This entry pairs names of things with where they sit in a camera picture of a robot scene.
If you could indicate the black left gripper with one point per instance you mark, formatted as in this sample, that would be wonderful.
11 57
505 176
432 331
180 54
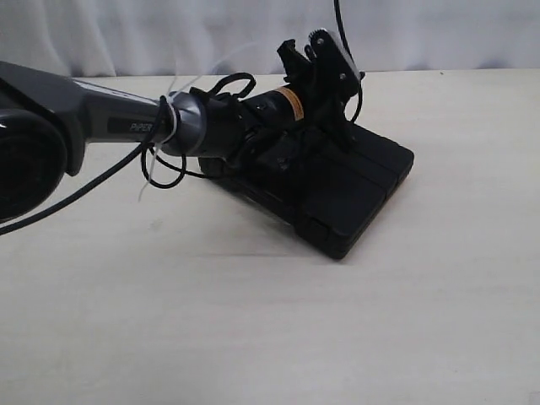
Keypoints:
302 104

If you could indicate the black plastic case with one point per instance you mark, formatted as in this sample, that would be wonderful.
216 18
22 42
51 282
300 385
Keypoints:
327 196

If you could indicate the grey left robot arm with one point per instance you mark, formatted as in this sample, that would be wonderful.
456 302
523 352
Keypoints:
48 120

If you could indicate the white curtain backdrop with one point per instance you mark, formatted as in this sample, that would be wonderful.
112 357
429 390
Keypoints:
135 38

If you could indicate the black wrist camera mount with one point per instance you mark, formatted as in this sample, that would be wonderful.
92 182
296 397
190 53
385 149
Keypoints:
335 65

